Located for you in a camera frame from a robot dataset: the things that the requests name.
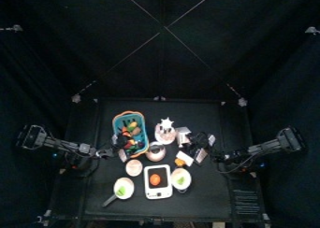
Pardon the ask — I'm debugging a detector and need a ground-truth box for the white toy knife block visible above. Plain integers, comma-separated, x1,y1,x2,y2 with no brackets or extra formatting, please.
174,126,192,148

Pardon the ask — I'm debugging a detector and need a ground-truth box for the white box with orange item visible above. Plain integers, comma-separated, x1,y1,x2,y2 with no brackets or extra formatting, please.
175,150,195,167

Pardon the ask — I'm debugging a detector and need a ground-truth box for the small white plate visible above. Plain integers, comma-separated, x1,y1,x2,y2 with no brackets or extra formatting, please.
124,159,143,178

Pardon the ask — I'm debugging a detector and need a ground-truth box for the teal basket orange rim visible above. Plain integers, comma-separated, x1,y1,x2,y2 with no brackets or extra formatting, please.
111,110,150,158

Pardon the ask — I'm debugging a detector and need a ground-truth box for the small white cup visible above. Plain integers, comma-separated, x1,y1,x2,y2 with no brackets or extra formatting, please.
144,141,167,163

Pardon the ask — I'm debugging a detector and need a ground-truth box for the white toy pot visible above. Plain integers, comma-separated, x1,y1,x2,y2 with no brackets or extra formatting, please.
170,167,194,193

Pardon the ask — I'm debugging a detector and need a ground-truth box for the white toy frying pan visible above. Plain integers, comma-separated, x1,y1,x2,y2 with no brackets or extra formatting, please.
101,177,136,207

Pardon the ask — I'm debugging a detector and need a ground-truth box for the orange toy egg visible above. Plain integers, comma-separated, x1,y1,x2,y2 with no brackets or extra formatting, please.
148,173,162,187

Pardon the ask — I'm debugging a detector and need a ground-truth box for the white toy stove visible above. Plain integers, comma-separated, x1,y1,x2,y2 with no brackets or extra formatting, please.
142,164,174,200

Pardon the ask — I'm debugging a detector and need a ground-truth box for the thin white diagonal cord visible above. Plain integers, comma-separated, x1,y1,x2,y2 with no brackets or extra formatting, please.
117,0,243,99
75,0,221,97

